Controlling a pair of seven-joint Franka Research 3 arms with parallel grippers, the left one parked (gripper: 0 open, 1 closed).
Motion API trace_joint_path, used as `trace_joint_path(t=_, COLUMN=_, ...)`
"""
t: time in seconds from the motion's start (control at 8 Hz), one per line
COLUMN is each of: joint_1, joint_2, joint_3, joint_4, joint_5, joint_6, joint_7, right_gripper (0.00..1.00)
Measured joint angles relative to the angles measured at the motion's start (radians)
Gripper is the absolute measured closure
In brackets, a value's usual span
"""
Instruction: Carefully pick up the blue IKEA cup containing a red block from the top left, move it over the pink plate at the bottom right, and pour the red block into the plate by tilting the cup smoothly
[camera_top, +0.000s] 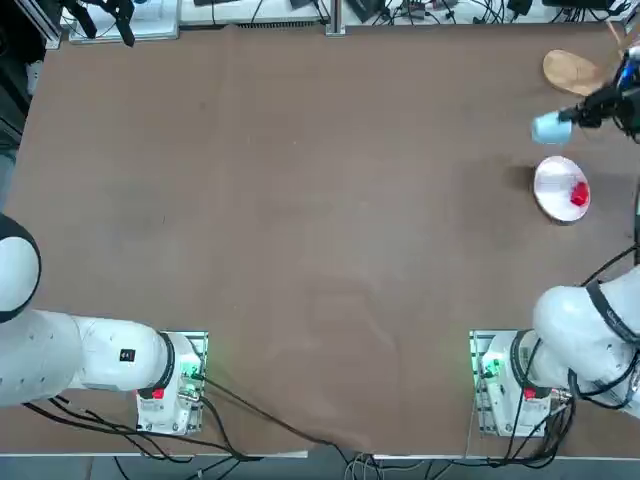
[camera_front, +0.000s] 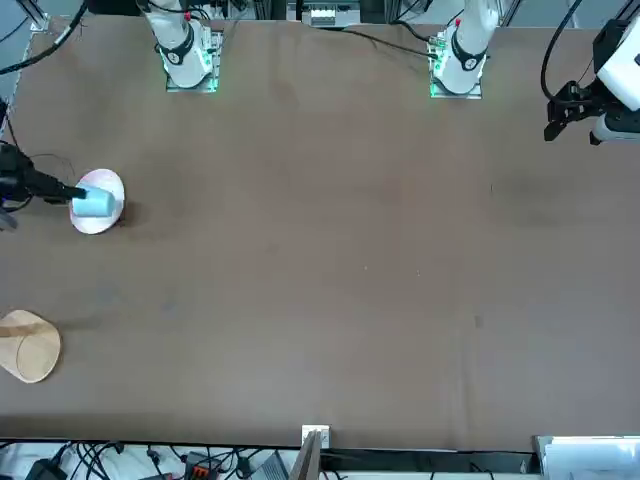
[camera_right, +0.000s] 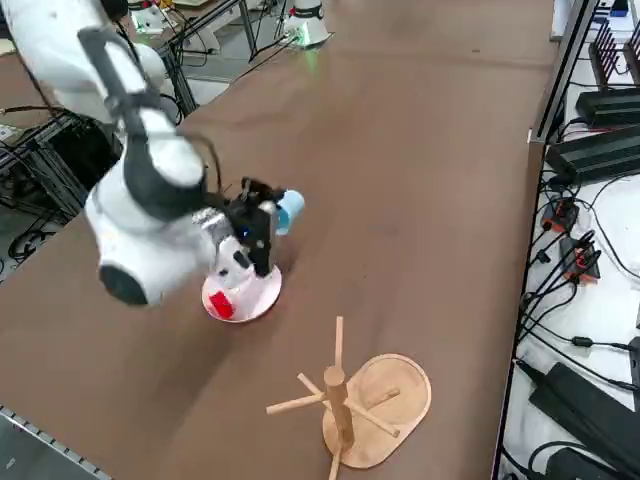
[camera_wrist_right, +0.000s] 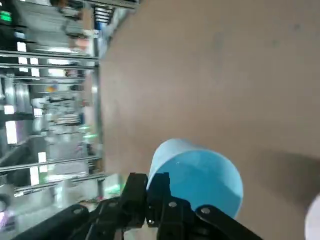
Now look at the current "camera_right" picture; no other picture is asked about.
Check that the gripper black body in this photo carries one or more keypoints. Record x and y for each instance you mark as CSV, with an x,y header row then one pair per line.
x,y
257,240

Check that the blue plastic cup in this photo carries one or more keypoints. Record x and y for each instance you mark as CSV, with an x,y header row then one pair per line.
x,y
292,205

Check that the red block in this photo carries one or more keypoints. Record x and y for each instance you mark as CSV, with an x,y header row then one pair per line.
x,y
221,305

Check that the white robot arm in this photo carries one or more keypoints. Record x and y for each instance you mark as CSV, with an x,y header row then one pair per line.
x,y
150,235
307,20

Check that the pink round plate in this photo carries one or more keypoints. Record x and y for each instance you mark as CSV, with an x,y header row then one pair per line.
x,y
260,295

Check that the black orange adapter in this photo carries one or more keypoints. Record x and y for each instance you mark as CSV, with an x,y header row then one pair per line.
x,y
582,262
560,216

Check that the black power supply brick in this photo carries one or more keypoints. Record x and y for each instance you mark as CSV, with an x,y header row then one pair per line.
x,y
585,410
610,105
595,155

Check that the dark peg rack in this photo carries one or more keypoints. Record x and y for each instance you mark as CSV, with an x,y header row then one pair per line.
x,y
607,60

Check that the aluminium rail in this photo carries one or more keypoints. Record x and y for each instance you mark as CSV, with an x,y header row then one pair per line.
x,y
30,427

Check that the aluminium frame post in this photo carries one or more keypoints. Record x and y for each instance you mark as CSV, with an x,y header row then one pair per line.
x,y
565,75

